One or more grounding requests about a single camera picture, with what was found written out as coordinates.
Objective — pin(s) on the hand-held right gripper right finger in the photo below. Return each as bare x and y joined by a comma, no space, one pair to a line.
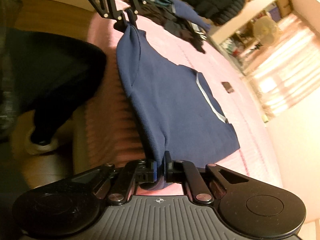
168,170

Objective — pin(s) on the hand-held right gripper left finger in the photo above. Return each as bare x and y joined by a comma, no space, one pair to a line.
153,172

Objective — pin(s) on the navy blue hoodie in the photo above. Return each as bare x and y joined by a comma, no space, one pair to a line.
170,100

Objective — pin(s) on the dark brown pants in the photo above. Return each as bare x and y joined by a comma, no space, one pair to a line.
157,12

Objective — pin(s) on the blue garment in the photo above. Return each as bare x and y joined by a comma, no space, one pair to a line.
190,12

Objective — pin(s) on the black puffer jacket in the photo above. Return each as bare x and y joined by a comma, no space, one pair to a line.
215,0

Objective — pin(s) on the person's black trouser leg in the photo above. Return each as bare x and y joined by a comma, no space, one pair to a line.
50,75

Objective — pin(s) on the pink bed blanket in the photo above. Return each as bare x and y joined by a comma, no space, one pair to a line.
237,105

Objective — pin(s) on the black smartphone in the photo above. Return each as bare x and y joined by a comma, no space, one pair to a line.
228,87

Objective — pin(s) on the plastic bags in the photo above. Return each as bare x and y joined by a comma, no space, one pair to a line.
232,47

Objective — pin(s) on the small green box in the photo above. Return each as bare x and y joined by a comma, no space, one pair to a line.
265,118

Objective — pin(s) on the person's white slipper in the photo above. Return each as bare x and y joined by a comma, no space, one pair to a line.
41,147

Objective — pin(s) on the white standing fan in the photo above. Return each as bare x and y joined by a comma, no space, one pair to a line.
265,31

